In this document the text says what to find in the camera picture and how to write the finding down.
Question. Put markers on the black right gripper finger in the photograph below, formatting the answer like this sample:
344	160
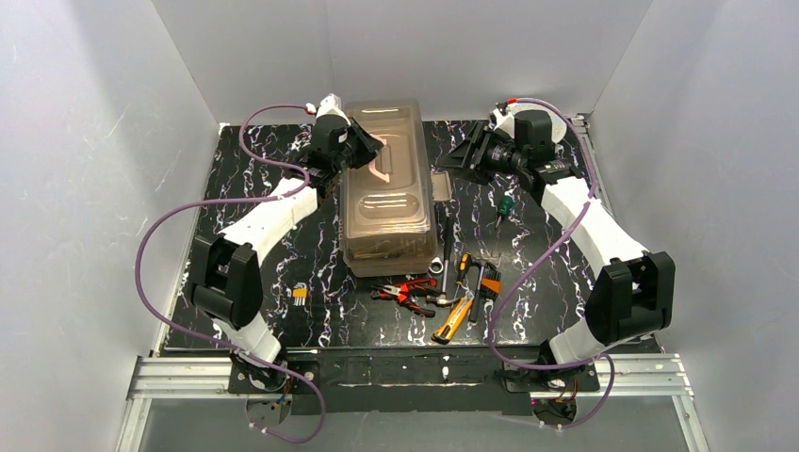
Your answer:
459	167
475	142

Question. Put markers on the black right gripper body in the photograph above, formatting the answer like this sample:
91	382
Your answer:
472	153

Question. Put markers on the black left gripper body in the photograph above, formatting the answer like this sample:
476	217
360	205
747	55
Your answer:
352	145

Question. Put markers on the translucent beige tool box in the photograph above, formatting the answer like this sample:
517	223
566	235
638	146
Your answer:
387	222

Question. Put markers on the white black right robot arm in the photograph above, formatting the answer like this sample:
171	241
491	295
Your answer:
634	287

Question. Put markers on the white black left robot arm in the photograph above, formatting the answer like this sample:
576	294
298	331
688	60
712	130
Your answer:
224	281

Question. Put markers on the green stubby screwdriver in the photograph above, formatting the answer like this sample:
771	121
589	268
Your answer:
504	209

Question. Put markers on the white filament spool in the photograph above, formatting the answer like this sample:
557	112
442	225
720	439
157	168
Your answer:
559	126

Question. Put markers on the orange black hex key holder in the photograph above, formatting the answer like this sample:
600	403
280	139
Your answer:
490	284

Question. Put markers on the orange black needle nose pliers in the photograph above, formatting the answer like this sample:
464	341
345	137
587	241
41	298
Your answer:
412	305

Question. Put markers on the small black hammer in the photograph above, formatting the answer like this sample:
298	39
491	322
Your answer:
475	310

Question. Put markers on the yellow hex key set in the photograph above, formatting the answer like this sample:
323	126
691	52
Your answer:
299	294

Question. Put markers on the red black utility knife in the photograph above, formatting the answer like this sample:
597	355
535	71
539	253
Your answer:
405	290

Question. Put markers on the yellow utility knife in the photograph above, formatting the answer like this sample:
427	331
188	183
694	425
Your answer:
455	319

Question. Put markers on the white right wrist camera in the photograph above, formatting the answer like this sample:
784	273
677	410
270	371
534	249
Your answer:
502	121

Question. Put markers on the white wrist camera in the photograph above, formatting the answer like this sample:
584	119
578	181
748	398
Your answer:
502	121
331	105

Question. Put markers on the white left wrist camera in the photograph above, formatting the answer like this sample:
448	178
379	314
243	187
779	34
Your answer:
331	105

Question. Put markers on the silver ratchet ring wrench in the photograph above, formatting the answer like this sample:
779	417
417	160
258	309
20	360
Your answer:
436	266

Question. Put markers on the black handled claw hammer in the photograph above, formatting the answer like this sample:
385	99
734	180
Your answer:
442	299

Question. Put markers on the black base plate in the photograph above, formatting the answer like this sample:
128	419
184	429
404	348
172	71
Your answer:
428	379

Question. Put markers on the aluminium front rail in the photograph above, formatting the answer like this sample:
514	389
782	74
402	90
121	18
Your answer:
634	374

